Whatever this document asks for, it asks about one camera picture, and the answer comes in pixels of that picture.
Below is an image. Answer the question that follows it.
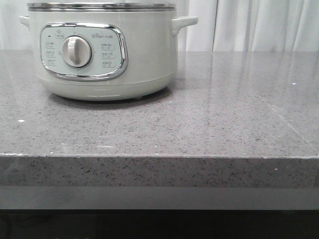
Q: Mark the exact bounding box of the pale green electric cooking pot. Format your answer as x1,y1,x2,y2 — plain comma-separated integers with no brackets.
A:
19,10,198,101

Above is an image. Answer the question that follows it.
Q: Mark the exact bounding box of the glass pot lid with knob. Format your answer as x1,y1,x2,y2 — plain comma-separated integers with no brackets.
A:
27,2,176,12

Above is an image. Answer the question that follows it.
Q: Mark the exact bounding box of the white curtain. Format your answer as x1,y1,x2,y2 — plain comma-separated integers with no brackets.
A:
0,0,319,52

